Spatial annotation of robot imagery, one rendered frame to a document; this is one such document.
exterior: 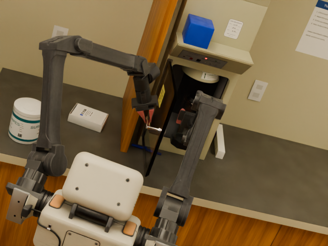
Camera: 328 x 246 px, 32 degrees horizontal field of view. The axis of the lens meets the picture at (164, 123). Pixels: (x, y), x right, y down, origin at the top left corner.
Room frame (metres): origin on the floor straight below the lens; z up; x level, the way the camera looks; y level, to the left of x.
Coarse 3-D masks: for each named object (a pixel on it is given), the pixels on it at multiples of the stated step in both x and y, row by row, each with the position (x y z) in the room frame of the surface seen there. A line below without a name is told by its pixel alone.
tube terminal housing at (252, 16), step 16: (192, 0) 2.25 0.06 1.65; (208, 0) 2.26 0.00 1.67; (224, 0) 2.28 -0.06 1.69; (240, 0) 2.29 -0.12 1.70; (208, 16) 2.27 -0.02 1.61; (224, 16) 2.28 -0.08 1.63; (240, 16) 2.29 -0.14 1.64; (256, 16) 2.31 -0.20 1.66; (224, 32) 2.29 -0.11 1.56; (240, 32) 2.30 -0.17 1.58; (256, 32) 2.31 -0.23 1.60; (240, 48) 2.30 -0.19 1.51; (192, 64) 2.27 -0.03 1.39; (224, 96) 2.31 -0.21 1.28; (144, 112) 2.34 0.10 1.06; (160, 144) 2.27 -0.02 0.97; (208, 144) 2.31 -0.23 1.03
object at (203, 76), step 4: (184, 68) 2.34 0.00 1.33; (188, 68) 2.33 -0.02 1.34; (192, 68) 2.32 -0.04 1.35; (184, 72) 2.32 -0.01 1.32; (188, 72) 2.31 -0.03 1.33; (192, 72) 2.31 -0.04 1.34; (196, 72) 2.31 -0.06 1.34; (200, 72) 2.31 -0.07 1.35; (204, 72) 2.31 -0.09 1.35; (192, 76) 2.30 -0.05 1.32; (196, 76) 2.30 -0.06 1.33; (200, 76) 2.30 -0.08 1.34; (204, 76) 2.30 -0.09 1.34; (208, 76) 2.31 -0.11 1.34; (212, 76) 2.33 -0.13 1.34; (216, 76) 2.35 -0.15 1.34; (200, 80) 2.30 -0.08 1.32; (204, 80) 2.30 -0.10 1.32; (208, 80) 2.31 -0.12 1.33; (212, 80) 2.32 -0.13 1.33; (216, 80) 2.34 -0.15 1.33
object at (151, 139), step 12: (168, 72) 2.15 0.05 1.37; (168, 84) 2.08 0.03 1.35; (168, 96) 2.01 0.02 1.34; (156, 108) 2.14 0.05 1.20; (168, 108) 1.95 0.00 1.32; (156, 120) 2.07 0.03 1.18; (144, 132) 2.21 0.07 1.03; (156, 132) 2.00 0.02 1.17; (144, 144) 2.13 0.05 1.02; (156, 144) 1.94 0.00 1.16; (144, 156) 2.06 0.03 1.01; (144, 168) 1.98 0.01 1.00
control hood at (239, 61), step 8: (176, 32) 2.24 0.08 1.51; (176, 40) 2.18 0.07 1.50; (176, 48) 2.16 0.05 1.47; (184, 48) 2.15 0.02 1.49; (192, 48) 2.15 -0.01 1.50; (200, 48) 2.16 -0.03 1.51; (208, 48) 2.19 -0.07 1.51; (216, 48) 2.22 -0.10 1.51; (224, 48) 2.25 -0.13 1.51; (232, 48) 2.28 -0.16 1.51; (176, 56) 2.22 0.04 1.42; (208, 56) 2.18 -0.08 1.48; (216, 56) 2.17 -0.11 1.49; (224, 56) 2.17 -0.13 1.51; (232, 56) 2.19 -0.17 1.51; (240, 56) 2.22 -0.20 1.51; (248, 56) 2.26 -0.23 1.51; (232, 64) 2.22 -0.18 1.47; (240, 64) 2.21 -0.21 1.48; (248, 64) 2.20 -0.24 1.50; (240, 72) 2.27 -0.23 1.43
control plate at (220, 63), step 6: (180, 54) 2.20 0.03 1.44; (186, 54) 2.19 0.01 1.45; (192, 54) 2.18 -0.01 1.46; (198, 54) 2.18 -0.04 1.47; (192, 60) 2.23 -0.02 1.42; (204, 60) 2.21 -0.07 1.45; (210, 60) 2.21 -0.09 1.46; (216, 60) 2.20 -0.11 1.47; (216, 66) 2.25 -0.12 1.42; (222, 66) 2.24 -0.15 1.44
